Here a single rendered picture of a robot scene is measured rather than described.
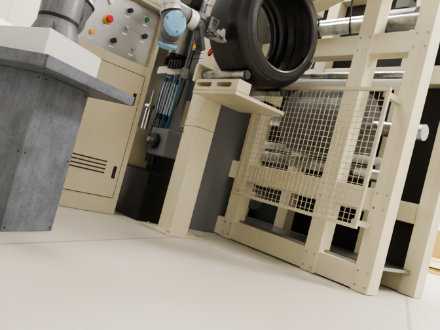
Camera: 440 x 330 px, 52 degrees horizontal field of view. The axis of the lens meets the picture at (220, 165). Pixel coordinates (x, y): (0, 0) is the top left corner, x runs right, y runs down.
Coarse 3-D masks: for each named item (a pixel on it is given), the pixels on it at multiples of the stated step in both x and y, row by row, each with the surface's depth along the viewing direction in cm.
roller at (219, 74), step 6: (204, 72) 248; (210, 72) 244; (216, 72) 240; (222, 72) 236; (228, 72) 233; (234, 72) 228; (240, 72) 225; (246, 72) 223; (204, 78) 248; (210, 78) 244; (216, 78) 241; (222, 78) 237; (228, 78) 233; (234, 78) 229; (240, 78) 226; (246, 78) 224
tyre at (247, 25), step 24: (216, 0) 231; (240, 0) 216; (264, 0) 257; (288, 0) 254; (240, 24) 216; (288, 24) 265; (312, 24) 243; (216, 48) 232; (240, 48) 219; (288, 48) 267; (312, 48) 246; (264, 72) 227; (288, 72) 236
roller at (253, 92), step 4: (252, 88) 259; (256, 88) 256; (280, 88) 243; (252, 92) 258; (256, 92) 255; (260, 92) 253; (264, 92) 250; (268, 92) 248; (272, 92) 245; (276, 92) 243; (280, 92) 241; (284, 92) 242; (272, 96) 248; (276, 96) 245; (280, 96) 243; (284, 96) 243
